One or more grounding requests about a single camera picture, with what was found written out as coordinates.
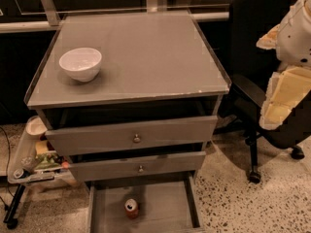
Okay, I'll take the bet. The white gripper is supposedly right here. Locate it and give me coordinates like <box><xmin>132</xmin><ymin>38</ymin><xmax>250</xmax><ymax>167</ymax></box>
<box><xmin>256</xmin><ymin>0</ymin><xmax>311</xmax><ymax>130</ymax></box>

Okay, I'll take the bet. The red coke can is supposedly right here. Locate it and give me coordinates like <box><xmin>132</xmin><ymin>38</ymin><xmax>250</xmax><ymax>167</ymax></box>
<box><xmin>124</xmin><ymin>199</ymin><xmax>139</xmax><ymax>219</ymax></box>

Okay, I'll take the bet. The grey drawer cabinet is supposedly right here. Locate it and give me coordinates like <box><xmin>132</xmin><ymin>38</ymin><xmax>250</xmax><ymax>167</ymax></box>
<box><xmin>23</xmin><ymin>9</ymin><xmax>232</xmax><ymax>192</ymax></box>

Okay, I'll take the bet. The round top drawer knob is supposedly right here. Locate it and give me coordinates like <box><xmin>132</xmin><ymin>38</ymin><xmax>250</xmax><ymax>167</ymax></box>
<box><xmin>133</xmin><ymin>134</ymin><xmax>141</xmax><ymax>144</ymax></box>

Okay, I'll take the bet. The round drawer knob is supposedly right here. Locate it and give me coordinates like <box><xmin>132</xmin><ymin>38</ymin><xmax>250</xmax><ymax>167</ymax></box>
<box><xmin>133</xmin><ymin>134</ymin><xmax>141</xmax><ymax>144</ymax></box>
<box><xmin>138</xmin><ymin>165</ymin><xmax>144</xmax><ymax>173</ymax></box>

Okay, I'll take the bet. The round middle drawer knob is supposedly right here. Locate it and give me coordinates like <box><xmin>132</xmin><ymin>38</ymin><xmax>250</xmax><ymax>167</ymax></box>
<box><xmin>138</xmin><ymin>165</ymin><xmax>144</xmax><ymax>173</ymax></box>

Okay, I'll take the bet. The bottom grey open drawer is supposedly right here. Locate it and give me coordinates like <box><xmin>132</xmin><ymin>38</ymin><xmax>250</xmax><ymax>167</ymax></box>
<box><xmin>86</xmin><ymin>172</ymin><xmax>205</xmax><ymax>233</ymax></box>

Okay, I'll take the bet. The middle grey drawer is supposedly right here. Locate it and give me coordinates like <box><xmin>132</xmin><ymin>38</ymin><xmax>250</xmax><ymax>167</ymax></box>
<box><xmin>70</xmin><ymin>151</ymin><xmax>205</xmax><ymax>182</ymax></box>

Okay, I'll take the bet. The top grey drawer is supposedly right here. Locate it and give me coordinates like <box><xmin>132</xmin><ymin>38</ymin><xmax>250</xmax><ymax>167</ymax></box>
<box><xmin>46</xmin><ymin>116</ymin><xmax>217</xmax><ymax>155</ymax></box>

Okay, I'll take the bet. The black office chair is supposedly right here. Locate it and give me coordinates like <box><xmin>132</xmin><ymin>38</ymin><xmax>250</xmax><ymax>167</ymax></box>
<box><xmin>219</xmin><ymin>0</ymin><xmax>311</xmax><ymax>183</ymax></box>

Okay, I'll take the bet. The white ceramic bowl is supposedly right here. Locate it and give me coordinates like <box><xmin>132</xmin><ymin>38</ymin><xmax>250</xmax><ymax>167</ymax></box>
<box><xmin>58</xmin><ymin>48</ymin><xmax>103</xmax><ymax>83</ymax></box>

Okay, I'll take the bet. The metal window railing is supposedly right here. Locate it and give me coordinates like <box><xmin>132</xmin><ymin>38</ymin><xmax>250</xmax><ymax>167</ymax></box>
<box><xmin>0</xmin><ymin>0</ymin><xmax>229</xmax><ymax>33</ymax></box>

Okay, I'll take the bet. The green snack bag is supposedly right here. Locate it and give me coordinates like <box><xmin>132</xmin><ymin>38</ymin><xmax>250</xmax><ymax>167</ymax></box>
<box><xmin>35</xmin><ymin>152</ymin><xmax>61</xmax><ymax>170</ymax></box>

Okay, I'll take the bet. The white cup in tray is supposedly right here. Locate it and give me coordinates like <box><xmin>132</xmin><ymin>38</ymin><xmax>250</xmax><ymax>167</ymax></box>
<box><xmin>25</xmin><ymin>116</ymin><xmax>47</xmax><ymax>136</ymax></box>

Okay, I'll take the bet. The black tray stand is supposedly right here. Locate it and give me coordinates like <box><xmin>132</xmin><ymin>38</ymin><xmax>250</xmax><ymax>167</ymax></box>
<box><xmin>3</xmin><ymin>184</ymin><xmax>25</xmax><ymax>230</ymax></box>

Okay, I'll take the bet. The black floor cable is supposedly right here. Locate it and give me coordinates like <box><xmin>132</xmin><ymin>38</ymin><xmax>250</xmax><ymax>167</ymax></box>
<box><xmin>0</xmin><ymin>125</ymin><xmax>12</xmax><ymax>212</ymax></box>

